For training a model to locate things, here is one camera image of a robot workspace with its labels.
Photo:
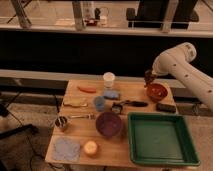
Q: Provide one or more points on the orange round fruit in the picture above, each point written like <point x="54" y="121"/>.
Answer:
<point x="90" y="148"/>

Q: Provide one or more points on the black rectangular block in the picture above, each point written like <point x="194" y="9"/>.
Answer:
<point x="165" y="107"/>

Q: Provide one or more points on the metal fork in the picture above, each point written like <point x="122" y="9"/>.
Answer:
<point x="87" y="116"/>

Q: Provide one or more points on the blue cup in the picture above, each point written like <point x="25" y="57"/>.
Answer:
<point x="99" y="103"/>

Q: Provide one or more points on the blue sponge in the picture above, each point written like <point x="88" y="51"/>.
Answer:
<point x="111" y="94"/>

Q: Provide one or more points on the blue cloth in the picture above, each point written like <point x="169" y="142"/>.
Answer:
<point x="65" y="149"/>

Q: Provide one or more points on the orange carrot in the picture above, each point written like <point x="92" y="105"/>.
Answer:
<point x="87" y="89"/>

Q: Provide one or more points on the green plastic tray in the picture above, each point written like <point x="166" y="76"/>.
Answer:
<point x="161" y="140"/>

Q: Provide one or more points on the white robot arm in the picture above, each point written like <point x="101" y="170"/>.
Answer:
<point x="176" y="61"/>

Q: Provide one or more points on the white paper cup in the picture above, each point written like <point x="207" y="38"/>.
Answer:
<point x="109" y="79"/>

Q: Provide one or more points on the black handled tool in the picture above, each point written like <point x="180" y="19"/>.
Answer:
<point x="117" y="107"/>

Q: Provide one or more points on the yellow banana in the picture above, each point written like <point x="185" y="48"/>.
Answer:
<point x="76" y="102"/>

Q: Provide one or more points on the red bowl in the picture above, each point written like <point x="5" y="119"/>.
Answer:
<point x="156" y="92"/>

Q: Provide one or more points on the wooden table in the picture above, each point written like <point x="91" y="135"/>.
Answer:
<point x="114" y="151"/>

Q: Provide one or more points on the purple bowl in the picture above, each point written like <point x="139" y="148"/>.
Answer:
<point x="108" y="124"/>

